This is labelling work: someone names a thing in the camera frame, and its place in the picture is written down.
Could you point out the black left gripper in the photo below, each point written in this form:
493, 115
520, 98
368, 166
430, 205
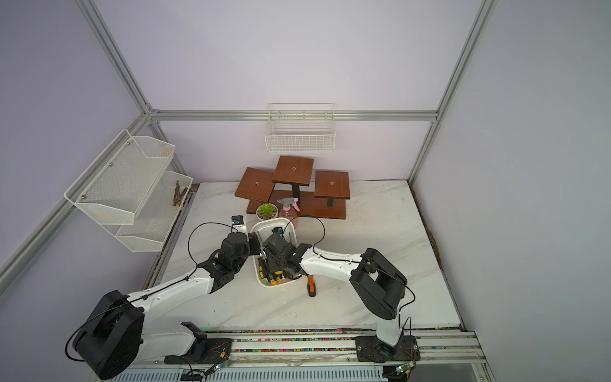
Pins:
253, 241

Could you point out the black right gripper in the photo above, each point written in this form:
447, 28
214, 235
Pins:
275, 267

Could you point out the orange black screwdriver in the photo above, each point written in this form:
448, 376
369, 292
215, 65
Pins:
311, 286

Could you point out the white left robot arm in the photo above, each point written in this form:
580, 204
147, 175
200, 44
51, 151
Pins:
121, 330

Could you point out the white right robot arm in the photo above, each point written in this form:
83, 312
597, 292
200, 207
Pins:
377, 282

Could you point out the black yellow screwdriver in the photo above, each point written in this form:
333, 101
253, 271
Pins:
262, 266

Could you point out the white storage box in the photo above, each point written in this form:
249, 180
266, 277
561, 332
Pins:
264, 229

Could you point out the potted green succulent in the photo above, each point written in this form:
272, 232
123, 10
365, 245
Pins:
267, 211

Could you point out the pink spray bottle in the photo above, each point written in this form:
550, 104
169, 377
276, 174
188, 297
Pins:
289, 209

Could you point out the brown wooden tiered stand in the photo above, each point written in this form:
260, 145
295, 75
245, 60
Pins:
319, 193

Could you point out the brown twigs on shelf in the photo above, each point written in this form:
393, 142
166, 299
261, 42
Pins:
179, 193

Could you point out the white mesh lower shelf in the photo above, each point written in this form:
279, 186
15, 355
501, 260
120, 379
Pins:
153, 225

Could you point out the white mesh shelf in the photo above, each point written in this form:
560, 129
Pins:
114, 189
153, 225

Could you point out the white mesh upper shelf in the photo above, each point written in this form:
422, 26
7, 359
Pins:
114, 189

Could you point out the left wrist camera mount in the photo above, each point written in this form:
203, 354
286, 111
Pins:
239, 224

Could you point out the white wire wall basket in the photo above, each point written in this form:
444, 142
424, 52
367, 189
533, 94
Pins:
300, 128

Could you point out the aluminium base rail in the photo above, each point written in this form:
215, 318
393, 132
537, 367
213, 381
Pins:
326, 355

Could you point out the aluminium frame post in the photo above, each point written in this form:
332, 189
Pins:
483, 16

